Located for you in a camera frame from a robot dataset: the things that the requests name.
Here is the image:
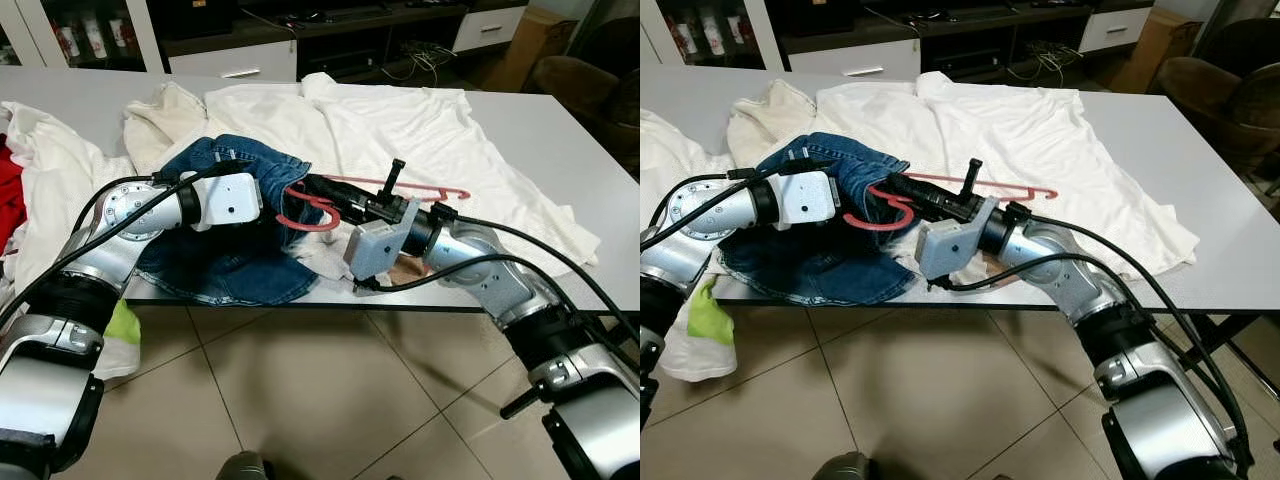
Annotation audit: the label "small brown cardboard box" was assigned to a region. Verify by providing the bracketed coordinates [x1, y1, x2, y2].
[485, 8, 579, 93]
[1108, 8, 1206, 93]

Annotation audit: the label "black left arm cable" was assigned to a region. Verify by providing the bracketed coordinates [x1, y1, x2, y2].
[0, 160, 246, 331]
[640, 158, 831, 253]

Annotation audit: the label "white t-shirt with green patch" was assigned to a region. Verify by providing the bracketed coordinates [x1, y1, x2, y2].
[0, 100, 143, 381]
[640, 108, 746, 383]

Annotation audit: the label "cream knit garment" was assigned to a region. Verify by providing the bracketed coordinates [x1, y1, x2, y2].
[727, 80, 816, 166]
[122, 82, 209, 173]

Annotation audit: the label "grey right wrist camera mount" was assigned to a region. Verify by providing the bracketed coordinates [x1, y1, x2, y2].
[917, 198, 998, 283]
[345, 198, 421, 283]

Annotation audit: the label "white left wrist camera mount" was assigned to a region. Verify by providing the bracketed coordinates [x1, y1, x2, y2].
[198, 172, 264, 231]
[778, 170, 841, 229]

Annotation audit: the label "red plastic hanger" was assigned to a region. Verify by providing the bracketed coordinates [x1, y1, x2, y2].
[843, 172, 1059, 233]
[275, 175, 471, 233]

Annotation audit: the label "white glass door cabinet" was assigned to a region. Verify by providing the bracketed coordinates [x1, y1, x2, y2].
[640, 0, 791, 73]
[0, 0, 169, 73]

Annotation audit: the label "blue denim garment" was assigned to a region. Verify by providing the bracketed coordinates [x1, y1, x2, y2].
[135, 133, 321, 306]
[718, 132, 916, 306]

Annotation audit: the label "brown armchair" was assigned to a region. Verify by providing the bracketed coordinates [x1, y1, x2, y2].
[1158, 15, 1280, 171]
[530, 15, 640, 166]

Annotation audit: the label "grey table black legs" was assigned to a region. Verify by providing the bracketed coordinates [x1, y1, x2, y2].
[640, 65, 1280, 316]
[0, 65, 640, 316]

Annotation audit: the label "black TV stand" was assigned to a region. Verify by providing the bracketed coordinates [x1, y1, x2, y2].
[770, 0, 1156, 89]
[148, 0, 531, 91]

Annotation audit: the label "crumpled red garment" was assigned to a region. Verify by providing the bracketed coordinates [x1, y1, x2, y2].
[0, 135, 28, 256]

